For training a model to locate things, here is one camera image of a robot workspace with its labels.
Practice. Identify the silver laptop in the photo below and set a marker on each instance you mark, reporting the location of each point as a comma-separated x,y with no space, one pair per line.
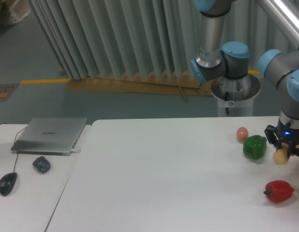
49,136

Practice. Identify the red bell pepper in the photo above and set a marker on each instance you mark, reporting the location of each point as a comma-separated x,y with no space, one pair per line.
278,191

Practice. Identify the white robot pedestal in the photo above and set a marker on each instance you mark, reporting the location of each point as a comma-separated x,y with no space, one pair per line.
235,98

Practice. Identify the black computer mouse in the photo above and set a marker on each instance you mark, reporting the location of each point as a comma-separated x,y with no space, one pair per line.
7,183

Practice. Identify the small black controller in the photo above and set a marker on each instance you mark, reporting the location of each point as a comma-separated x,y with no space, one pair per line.
42,165

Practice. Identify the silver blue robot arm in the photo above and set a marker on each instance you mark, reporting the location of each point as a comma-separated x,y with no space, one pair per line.
229,63

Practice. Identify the grey pleated curtain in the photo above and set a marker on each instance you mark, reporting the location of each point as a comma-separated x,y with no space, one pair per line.
144,37

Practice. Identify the brown cardboard sheet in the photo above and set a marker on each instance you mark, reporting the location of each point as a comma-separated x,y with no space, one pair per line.
120,86

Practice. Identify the plastic wrapped cardboard box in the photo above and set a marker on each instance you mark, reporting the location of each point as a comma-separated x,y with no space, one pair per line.
13,11

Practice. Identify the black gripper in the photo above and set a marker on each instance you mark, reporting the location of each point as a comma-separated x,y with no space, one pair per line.
278,135

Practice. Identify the green bell pepper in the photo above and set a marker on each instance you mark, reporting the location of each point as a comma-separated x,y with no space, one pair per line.
254,147

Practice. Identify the brown egg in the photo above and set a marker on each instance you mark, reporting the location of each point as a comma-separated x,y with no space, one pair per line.
242,134

